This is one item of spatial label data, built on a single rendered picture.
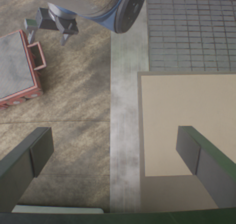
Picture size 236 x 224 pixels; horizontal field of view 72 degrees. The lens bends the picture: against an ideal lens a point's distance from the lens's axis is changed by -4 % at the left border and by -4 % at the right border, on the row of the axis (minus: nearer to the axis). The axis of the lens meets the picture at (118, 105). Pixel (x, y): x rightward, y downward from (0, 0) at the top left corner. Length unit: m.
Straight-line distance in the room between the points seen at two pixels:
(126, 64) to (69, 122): 0.39
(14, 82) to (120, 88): 0.47
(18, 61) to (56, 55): 0.19
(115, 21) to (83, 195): 0.73
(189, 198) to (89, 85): 0.69
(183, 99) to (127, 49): 0.37
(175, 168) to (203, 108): 0.30
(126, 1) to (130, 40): 0.63
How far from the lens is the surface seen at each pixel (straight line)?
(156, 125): 0.78
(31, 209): 0.85
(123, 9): 0.30
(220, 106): 0.90
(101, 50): 0.90
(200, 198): 0.90
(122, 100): 0.80
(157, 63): 0.89
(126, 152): 0.80
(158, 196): 0.84
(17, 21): 1.15
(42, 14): 0.65
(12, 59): 0.88
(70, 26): 0.59
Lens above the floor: 0.79
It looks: 81 degrees down
